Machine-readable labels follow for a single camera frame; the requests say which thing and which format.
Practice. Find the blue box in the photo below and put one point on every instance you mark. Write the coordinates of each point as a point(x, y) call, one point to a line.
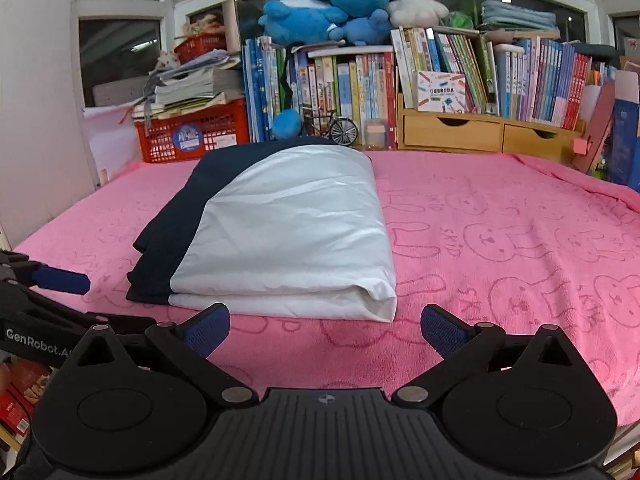
point(623, 167)

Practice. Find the white pencil print box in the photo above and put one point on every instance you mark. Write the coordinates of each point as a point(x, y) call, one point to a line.
point(441, 92)

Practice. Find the blue plush ball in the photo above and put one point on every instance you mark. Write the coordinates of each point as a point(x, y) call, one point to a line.
point(287, 125)

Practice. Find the blue plush toy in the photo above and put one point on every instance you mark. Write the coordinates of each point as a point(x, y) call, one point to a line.
point(325, 7)

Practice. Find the wooden drawer organizer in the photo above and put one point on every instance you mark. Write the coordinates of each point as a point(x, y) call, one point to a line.
point(468, 133)

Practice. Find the red plastic crate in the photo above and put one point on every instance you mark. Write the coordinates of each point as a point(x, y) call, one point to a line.
point(191, 136)

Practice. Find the stack of papers and books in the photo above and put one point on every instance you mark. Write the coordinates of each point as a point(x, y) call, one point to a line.
point(211, 79)

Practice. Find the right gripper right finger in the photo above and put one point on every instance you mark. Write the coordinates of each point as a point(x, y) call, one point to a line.
point(466, 351)

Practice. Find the stack of folded blue cloths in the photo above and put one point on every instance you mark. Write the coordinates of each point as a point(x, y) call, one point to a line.
point(506, 15)

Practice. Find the white and navy jacket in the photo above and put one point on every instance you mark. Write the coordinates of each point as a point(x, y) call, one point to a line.
point(292, 229)

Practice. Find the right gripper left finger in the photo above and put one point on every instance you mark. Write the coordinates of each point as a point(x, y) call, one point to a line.
point(184, 349)

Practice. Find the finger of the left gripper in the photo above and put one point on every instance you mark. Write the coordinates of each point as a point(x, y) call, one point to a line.
point(22, 269)

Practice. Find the pink bunny towel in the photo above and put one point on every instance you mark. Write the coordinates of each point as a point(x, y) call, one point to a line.
point(509, 239)

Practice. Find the miniature bicycle model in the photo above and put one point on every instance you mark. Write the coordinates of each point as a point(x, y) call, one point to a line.
point(338, 129)

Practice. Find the row of books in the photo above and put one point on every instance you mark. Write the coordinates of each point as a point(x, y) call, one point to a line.
point(353, 88)

